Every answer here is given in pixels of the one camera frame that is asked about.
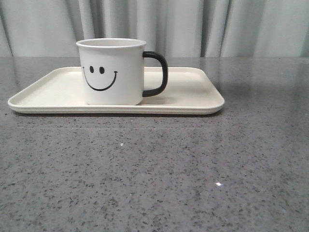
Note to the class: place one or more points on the white smiley mug black handle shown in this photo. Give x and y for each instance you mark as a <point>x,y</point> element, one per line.
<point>113,70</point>

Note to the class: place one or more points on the cream rectangular plastic tray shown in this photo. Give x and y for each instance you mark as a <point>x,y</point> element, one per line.
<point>188,92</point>

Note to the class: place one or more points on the pale grey pleated curtain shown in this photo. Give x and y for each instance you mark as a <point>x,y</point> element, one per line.
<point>174,28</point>

